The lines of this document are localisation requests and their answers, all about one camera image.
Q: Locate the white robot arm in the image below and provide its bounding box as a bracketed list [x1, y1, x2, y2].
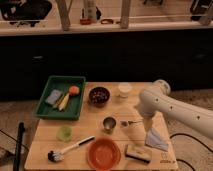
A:
[135, 79, 213, 139]

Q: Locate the small metal cup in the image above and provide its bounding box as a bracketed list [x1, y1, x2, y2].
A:
[103, 117, 116, 134]

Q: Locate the white plastic cup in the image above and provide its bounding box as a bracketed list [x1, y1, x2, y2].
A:
[118, 82, 132, 98]

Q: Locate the green plastic cup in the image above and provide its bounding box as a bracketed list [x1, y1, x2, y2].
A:
[56, 126, 72, 142]

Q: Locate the blue folded cloth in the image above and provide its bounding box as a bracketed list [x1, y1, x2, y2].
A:
[145, 128, 169, 151]

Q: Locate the orange plastic bowl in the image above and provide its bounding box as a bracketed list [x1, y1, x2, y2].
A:
[86, 138, 121, 171]

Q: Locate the dark maroon bowl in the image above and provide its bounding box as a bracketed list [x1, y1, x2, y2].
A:
[89, 87, 110, 107]

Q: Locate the orange toy fruit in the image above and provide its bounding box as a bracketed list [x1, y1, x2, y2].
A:
[69, 86, 80, 96]

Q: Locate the green plastic tray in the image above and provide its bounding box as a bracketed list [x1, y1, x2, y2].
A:
[35, 76, 86, 120]

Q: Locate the blue grey sponge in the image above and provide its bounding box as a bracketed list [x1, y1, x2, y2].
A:
[45, 89, 62, 105]

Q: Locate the white dish brush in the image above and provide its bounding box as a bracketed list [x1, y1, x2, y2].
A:
[47, 136, 95, 162]

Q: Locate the black pole stand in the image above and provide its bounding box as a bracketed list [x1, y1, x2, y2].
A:
[13, 122, 25, 171]

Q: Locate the black office chair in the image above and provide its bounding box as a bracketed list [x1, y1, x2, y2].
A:
[0, 0, 52, 27]

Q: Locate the black cable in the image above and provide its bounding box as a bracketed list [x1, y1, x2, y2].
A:
[168, 132, 213, 171]

